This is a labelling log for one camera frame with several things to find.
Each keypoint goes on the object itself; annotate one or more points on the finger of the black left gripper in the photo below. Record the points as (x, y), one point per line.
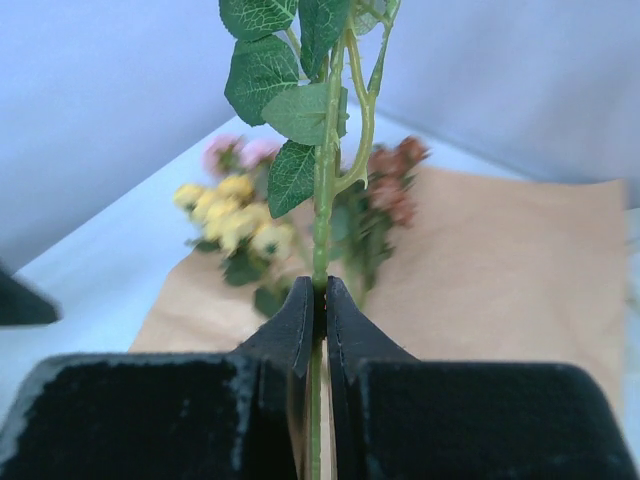
(22, 305)

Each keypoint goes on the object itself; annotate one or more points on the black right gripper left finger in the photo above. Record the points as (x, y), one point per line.
(240, 414)

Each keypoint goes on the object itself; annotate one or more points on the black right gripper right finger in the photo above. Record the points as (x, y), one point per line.
(397, 417)

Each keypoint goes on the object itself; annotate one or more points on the green and peach wrapping paper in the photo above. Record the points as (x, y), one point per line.
(496, 269)

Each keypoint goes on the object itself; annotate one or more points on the yellow rose stem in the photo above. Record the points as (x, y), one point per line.
(255, 250)

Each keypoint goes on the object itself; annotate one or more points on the artificial flower bouquet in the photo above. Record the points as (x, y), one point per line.
(364, 214)

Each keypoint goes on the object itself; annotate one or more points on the peach pink rose stem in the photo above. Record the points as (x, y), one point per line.
(312, 71)

